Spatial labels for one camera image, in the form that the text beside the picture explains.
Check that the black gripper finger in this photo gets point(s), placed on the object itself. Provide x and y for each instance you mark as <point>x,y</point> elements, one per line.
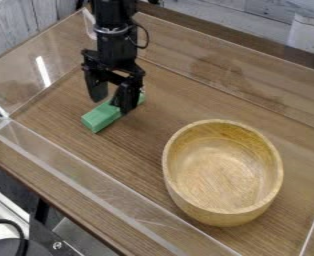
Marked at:
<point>96,82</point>
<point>127,95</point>

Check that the green rectangular block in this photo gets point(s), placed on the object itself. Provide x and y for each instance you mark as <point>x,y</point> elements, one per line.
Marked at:
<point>100,117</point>

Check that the clear acrylic corner bracket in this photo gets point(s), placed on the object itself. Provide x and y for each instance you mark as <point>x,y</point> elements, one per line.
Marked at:
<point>90,23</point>

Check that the grey metal clamp plate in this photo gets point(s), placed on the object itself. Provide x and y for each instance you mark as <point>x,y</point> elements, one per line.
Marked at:
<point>50,241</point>

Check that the white cylindrical container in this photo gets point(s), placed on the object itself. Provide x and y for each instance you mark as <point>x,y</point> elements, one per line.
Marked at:
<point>301,37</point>

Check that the brown wooden bowl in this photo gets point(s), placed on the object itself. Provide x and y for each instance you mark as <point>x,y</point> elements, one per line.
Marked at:
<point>223,172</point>

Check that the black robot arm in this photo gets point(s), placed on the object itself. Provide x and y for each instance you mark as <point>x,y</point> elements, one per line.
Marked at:
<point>114,12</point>

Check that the clear acrylic enclosure wall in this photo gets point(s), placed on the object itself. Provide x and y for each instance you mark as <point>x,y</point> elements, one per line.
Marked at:
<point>207,73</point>

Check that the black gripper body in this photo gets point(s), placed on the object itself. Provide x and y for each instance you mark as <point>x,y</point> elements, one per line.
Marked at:
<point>115,55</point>

